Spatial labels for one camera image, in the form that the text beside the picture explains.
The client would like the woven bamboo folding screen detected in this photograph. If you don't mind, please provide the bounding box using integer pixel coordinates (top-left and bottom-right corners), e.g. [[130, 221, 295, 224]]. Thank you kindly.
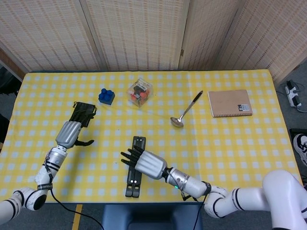
[[0, 0, 307, 84]]

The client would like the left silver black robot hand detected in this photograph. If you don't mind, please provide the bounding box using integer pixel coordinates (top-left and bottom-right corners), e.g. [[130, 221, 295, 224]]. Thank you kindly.
[[55, 105, 95, 149]]

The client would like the blue toy building block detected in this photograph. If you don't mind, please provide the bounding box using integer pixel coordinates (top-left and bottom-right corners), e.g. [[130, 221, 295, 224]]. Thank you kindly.
[[97, 88, 116, 105]]

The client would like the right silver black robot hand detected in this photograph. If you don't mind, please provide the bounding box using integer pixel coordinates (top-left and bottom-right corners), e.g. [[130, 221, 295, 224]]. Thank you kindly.
[[120, 145, 168, 180]]

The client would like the white power strip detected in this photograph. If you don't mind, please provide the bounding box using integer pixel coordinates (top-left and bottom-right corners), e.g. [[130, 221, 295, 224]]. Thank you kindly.
[[284, 80, 302, 108]]

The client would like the metal ladle with black handle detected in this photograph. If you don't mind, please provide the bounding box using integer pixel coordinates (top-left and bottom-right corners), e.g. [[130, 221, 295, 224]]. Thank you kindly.
[[170, 90, 204, 128]]

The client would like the clear plastic box with toys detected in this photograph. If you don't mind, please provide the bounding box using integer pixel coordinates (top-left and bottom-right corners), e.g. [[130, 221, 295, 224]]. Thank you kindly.
[[127, 78, 154, 109]]

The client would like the black white sneaker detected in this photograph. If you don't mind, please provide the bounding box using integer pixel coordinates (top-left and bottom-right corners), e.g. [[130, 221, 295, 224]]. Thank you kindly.
[[293, 133, 307, 167]]

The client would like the yellow white checked tablecloth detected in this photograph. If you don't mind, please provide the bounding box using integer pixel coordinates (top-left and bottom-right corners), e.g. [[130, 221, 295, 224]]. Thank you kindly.
[[0, 69, 307, 204]]

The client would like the dark bulky object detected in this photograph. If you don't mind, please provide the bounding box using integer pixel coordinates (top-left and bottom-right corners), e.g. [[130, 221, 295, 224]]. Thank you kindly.
[[0, 64, 22, 96]]

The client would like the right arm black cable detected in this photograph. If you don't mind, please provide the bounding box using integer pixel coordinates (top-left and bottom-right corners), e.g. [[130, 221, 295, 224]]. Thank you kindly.
[[181, 190, 208, 230]]

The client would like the black drawstring pouch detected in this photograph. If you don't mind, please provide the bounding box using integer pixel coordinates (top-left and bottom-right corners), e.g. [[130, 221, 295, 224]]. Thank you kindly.
[[68, 101, 97, 127]]

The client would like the black folding laptop stand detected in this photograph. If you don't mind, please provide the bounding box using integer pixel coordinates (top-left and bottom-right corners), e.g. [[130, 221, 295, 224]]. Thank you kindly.
[[125, 136, 147, 198]]

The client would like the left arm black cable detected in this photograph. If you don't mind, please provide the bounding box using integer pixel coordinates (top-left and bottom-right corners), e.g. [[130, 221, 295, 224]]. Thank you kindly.
[[43, 162, 104, 230]]

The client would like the brown spiral notebook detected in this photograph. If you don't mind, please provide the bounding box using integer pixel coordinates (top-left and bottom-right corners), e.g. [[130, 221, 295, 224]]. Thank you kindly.
[[207, 90, 253, 118]]

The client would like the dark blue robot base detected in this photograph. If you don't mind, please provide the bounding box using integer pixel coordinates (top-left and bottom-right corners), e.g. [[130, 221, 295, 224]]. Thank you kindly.
[[102, 205, 203, 230]]

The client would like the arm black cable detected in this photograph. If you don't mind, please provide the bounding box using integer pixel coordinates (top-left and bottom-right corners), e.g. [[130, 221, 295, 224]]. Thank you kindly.
[[181, 190, 208, 230], [43, 162, 104, 230]]

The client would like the yellow floor tape strip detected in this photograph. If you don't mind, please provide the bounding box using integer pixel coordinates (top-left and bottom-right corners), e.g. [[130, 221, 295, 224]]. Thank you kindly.
[[71, 204, 83, 230]]

